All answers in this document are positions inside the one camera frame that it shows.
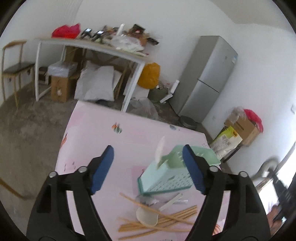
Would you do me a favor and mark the mint green utensil holder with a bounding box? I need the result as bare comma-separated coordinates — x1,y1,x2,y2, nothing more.
137,145,221,196

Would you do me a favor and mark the yellow plastic bag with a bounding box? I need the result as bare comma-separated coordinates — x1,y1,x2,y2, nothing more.
137,62,161,89

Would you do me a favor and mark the red plastic bag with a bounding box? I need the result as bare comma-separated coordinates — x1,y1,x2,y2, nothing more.
51,23,81,39

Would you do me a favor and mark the wooden chair dark seat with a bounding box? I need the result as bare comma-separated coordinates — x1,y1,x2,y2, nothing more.
1,40,35,110

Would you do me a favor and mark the cardboard box on floor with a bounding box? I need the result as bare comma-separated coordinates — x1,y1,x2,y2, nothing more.
51,76,74,103

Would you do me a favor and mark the yellow white rice bag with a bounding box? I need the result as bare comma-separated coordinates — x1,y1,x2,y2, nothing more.
210,126,242,160

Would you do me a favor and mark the clear plastic bag on table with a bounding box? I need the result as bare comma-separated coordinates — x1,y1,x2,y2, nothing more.
110,36,144,52

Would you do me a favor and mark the cardboard box right side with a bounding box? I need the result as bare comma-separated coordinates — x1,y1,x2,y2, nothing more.
224,117,260,147

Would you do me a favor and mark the person's right hand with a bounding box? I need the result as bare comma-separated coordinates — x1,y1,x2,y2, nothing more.
267,205,282,235

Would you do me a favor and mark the red bag in box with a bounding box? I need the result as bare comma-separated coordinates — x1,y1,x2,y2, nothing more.
244,109,264,133

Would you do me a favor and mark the white sack under table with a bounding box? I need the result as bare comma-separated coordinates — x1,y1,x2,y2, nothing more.
74,61,114,101

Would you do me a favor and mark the white long side table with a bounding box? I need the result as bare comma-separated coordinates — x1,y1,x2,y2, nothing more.
35,38,149,112

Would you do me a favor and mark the grey refrigerator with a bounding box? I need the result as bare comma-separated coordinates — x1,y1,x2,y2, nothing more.
170,36,238,123

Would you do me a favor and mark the white ceramic spoon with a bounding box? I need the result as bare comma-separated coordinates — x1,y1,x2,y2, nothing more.
135,197,178,226

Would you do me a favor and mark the steel table spoon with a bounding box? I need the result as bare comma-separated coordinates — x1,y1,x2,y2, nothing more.
135,193,188,206

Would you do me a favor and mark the pink patterned table mat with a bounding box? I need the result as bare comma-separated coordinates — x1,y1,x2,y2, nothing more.
55,101,208,240

